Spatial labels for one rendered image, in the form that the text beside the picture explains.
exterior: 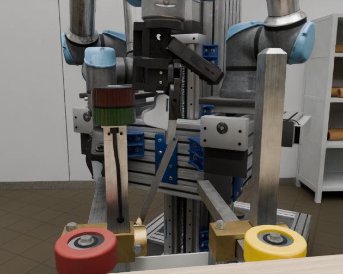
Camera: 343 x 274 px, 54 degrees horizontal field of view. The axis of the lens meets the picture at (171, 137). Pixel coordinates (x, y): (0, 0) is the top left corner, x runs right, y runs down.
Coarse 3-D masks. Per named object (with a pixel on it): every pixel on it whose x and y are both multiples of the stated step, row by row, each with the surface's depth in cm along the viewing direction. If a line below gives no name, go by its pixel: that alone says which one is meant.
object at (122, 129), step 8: (96, 88) 45; (104, 88) 44; (112, 88) 44; (120, 88) 44; (128, 88) 45; (104, 128) 50; (112, 128) 46; (120, 128) 50; (104, 136) 50; (112, 136) 50; (120, 136) 51; (120, 184) 52; (120, 192) 52; (120, 200) 52; (120, 208) 52; (120, 216) 53
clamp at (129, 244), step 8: (88, 224) 57; (96, 224) 57; (104, 224) 57; (64, 232) 54; (128, 232) 54; (136, 232) 55; (144, 232) 55; (120, 240) 53; (128, 240) 54; (136, 240) 54; (144, 240) 54; (120, 248) 54; (128, 248) 54; (136, 248) 53; (144, 248) 54; (120, 256) 54; (128, 256) 54; (136, 256) 55
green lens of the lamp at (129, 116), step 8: (96, 112) 45; (104, 112) 44; (112, 112) 44; (120, 112) 44; (128, 112) 45; (96, 120) 45; (104, 120) 44; (112, 120) 44; (120, 120) 45; (128, 120) 45
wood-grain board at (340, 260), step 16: (320, 256) 42; (336, 256) 42; (128, 272) 38; (144, 272) 38; (160, 272) 38; (176, 272) 38; (192, 272) 38; (208, 272) 38; (224, 272) 38; (240, 272) 38; (256, 272) 38; (272, 272) 38; (288, 272) 38; (304, 272) 38; (320, 272) 38; (336, 272) 38
